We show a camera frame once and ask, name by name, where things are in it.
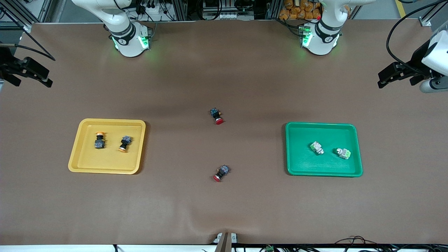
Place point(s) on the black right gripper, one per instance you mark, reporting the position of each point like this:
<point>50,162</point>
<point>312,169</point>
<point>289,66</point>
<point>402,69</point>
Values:
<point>7,62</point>

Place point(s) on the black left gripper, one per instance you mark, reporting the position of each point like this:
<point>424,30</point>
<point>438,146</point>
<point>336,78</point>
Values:
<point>415,63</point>

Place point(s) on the yellow push button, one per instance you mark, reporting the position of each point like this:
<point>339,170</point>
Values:
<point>99,140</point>
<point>124,143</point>

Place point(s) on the green button light green body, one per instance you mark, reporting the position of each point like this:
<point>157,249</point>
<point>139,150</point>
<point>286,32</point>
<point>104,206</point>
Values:
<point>343,153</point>

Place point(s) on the green button grey body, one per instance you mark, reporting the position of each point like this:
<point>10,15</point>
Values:
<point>316,148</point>

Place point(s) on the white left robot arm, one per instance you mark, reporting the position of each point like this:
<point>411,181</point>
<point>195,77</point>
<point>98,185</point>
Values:
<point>322,42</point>

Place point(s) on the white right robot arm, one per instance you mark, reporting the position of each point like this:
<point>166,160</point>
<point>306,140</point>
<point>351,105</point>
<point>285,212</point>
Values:
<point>127,45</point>

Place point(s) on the yellow plastic tray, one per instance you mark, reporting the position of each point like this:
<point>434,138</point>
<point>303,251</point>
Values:
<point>108,162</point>

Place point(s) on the orange items pile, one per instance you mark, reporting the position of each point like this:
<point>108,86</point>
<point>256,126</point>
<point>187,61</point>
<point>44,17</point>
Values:
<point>301,9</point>

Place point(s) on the green plastic tray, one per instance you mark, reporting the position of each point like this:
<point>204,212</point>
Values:
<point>304,162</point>

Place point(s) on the white power strip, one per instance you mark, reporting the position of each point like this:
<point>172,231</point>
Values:
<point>227,16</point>

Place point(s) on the red push button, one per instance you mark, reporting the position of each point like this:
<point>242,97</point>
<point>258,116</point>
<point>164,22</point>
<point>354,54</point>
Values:
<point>222,172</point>
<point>216,114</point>

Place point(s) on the brown table mat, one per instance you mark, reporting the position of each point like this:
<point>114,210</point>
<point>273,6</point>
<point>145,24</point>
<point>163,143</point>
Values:
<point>224,206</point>

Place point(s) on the aluminium frame profile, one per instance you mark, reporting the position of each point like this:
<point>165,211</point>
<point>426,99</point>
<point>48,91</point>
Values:
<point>434,12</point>
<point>21,15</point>

